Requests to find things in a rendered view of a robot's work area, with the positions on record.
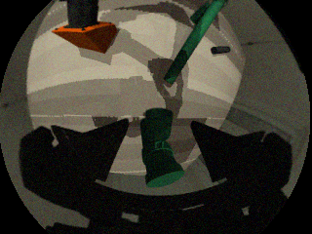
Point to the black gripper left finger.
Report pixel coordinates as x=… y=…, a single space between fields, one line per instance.
x=97 y=148

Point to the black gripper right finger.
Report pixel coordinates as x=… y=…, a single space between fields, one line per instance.
x=221 y=150

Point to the green curved wire loop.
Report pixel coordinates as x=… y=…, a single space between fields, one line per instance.
x=200 y=12

